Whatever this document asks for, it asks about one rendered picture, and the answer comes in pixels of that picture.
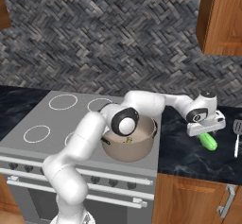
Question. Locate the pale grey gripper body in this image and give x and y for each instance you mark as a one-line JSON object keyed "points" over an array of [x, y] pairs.
{"points": [[206, 125]]}

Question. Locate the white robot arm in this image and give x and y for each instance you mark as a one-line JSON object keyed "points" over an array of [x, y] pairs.
{"points": [[75, 146]]}

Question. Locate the beige cooking pot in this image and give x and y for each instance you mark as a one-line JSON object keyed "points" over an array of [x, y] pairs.
{"points": [[132, 152]]}

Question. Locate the green vegetable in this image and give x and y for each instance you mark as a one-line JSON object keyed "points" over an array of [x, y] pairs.
{"points": [[209, 141]]}

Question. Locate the small vegetable piece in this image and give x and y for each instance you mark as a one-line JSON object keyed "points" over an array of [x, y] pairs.
{"points": [[128, 139]]}

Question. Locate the wooden base cupboard door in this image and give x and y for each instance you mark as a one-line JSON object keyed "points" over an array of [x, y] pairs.
{"points": [[186, 202]]}

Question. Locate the black stove knob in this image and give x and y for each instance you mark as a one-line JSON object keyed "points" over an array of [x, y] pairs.
{"points": [[131, 185], [113, 182], [28, 168], [42, 171], [13, 166], [95, 179]]}

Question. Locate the grey stove with hob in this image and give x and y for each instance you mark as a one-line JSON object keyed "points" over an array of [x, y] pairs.
{"points": [[38, 114]]}

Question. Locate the grey oven door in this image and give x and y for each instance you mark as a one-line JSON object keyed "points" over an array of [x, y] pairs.
{"points": [[31, 202]]}

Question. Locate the wooden base cupboard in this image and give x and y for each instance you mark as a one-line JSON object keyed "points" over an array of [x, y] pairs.
{"points": [[8, 196]]}

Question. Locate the silver stove front rail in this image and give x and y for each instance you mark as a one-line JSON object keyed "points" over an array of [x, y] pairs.
{"points": [[119, 176]]}

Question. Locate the wooden wall cupboard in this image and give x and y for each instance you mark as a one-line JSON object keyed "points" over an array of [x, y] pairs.
{"points": [[222, 16], [4, 12]]}

